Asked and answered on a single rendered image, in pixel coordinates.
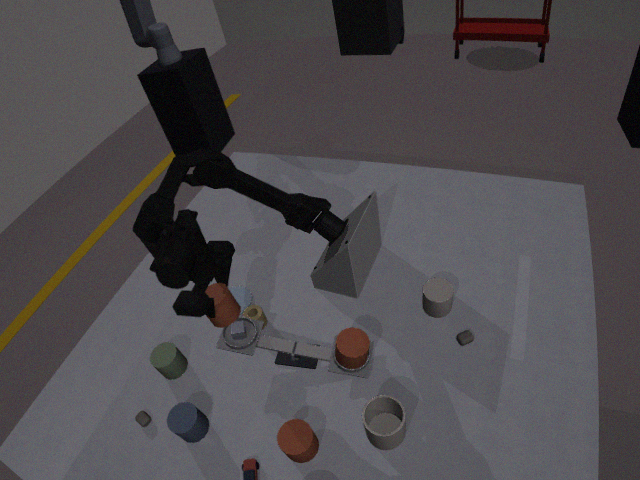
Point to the small red toy truck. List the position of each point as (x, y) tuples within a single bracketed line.
[(250, 467)]

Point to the brown cylinder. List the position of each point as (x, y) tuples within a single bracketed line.
[(297, 440), (227, 309), (352, 348)]

